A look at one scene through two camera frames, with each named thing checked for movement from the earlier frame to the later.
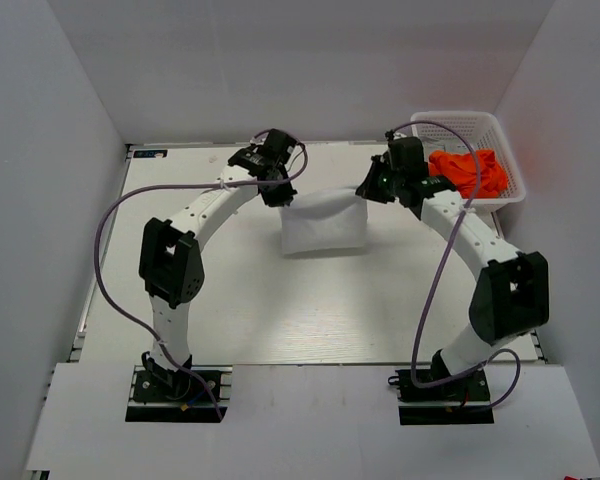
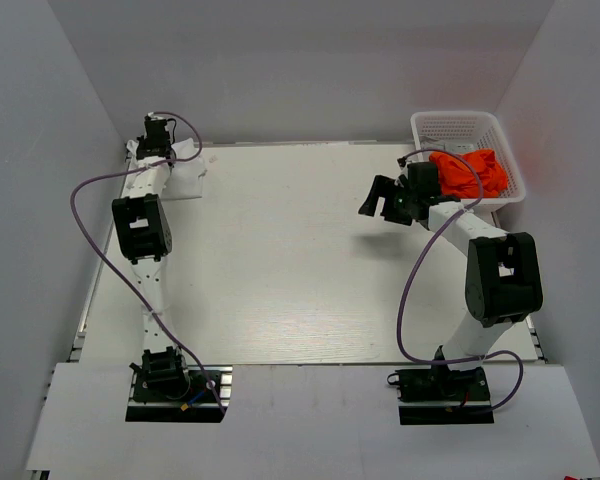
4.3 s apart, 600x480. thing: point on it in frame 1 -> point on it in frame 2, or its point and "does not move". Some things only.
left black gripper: x=276 y=199 -> x=143 y=143
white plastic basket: x=463 y=131 does not move
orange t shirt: x=475 y=174 does not move
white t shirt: x=324 y=220 -> x=185 y=179
